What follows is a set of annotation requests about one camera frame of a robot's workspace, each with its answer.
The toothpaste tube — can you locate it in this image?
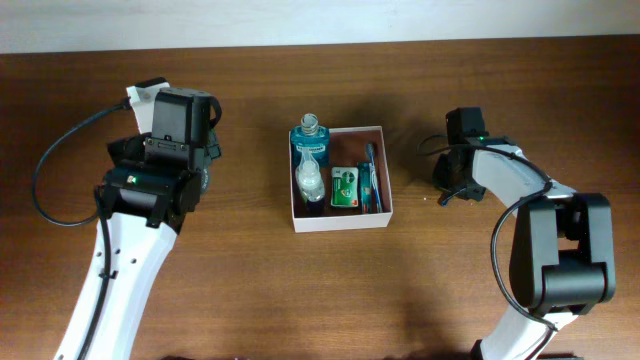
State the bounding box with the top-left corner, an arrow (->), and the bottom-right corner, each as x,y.
357,162 -> 372,214

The blue mouthwash bottle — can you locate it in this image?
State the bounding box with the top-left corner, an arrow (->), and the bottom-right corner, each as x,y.
290,113 -> 330,167

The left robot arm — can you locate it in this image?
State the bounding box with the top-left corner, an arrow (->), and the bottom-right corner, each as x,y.
55,83 -> 222,359

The white cardboard box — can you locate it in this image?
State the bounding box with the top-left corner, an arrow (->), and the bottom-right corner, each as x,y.
289,126 -> 394,233

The green soap bar pack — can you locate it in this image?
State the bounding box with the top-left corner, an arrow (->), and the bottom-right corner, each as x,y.
331,167 -> 359,208

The dark blue toothbrush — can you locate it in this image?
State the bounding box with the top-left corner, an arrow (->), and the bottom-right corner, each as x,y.
437,190 -> 459,207

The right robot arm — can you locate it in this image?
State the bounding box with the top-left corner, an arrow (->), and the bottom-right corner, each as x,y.
432,107 -> 616,360

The clear pump soap bottle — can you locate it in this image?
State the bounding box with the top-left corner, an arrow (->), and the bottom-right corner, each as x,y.
295,147 -> 326,216

